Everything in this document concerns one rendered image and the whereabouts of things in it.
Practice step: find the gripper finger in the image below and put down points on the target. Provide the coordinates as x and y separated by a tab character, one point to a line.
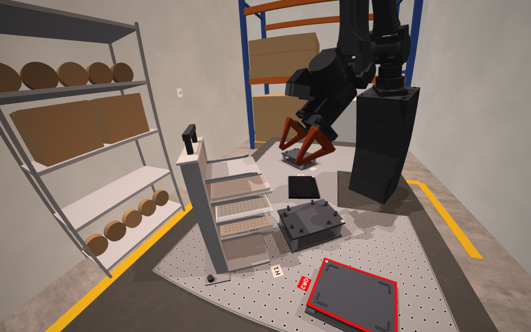
314	134
300	133

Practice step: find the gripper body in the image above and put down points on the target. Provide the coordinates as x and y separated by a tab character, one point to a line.
311	119

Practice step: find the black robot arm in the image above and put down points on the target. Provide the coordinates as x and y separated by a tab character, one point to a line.
334	75

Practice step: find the white microplate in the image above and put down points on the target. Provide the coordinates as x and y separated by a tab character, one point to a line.
258	206

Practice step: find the white rectangular plate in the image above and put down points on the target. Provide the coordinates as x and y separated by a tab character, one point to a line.
255	185

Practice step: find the cream well plate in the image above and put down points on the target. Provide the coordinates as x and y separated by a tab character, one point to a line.
246	227

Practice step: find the grey shelf rack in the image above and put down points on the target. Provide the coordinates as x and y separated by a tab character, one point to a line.
234	253

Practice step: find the dark grey flat nest with red border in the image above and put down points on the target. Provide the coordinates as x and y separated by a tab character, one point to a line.
353	300

